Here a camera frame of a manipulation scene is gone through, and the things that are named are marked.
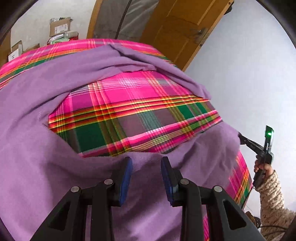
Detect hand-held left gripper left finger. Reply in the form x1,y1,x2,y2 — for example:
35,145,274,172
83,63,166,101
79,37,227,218
30,156,133,241

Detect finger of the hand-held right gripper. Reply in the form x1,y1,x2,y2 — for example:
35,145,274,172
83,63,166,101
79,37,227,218
238,132,264,153

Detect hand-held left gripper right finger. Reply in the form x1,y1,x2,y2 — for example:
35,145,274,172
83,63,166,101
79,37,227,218
161,156,266,241

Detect purple fleece pants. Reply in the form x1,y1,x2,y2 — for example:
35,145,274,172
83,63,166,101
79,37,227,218
0,44,242,241

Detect person's right forearm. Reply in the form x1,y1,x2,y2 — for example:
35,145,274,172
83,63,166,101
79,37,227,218
254,170,296,235

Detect person's right hand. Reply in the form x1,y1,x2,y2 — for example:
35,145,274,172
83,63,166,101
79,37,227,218
254,160,273,179

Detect pink plaid blanket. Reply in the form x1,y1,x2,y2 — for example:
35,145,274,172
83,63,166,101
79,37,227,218
0,38,253,241

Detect wooden door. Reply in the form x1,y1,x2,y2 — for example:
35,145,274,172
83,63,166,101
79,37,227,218
141,0,234,71
94,0,160,42

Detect brown cardboard box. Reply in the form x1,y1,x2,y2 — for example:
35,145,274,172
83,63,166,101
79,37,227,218
49,17,71,37

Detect small white box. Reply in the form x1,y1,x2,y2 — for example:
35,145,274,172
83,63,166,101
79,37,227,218
8,40,23,62

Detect black cable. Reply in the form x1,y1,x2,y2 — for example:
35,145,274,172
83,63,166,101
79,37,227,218
245,204,287,232

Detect metal door handle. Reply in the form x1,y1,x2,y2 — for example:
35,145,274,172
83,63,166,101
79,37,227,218
191,28,208,43

